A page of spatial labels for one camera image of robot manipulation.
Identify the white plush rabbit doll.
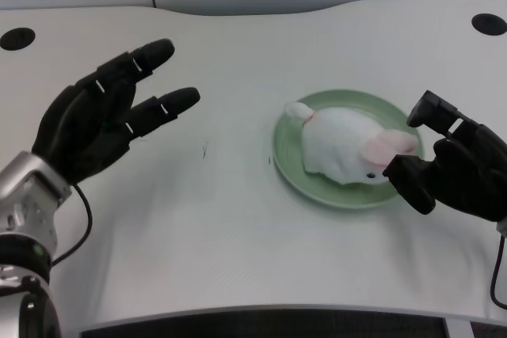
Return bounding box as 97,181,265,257
282,101,420,187

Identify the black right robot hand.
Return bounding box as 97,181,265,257
382,89,507,223

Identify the light green round plate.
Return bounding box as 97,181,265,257
271,89,425,210

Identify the black round table grommet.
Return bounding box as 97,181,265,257
0,27,36,51
471,13,507,37

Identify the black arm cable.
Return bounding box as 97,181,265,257
50,184,93,267
490,235,507,310

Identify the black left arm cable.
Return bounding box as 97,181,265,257
50,184,93,267

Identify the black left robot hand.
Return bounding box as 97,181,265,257
31,38,201,186

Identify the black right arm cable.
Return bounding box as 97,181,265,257
490,235,507,310

